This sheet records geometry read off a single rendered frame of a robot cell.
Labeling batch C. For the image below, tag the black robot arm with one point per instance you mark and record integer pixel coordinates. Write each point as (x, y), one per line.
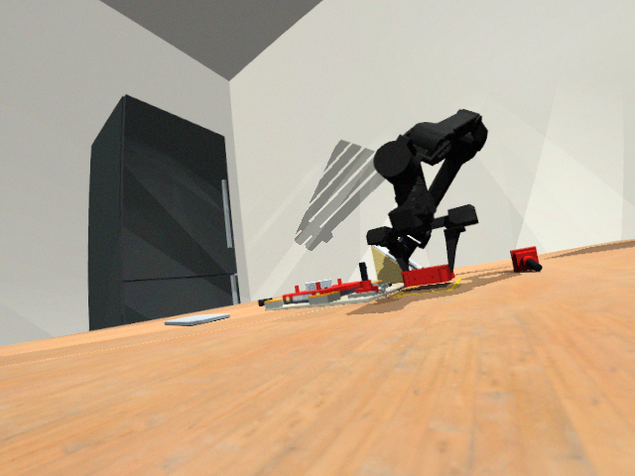
(456, 139)

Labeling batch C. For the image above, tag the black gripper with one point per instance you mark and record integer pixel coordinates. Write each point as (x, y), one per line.
(454, 223)

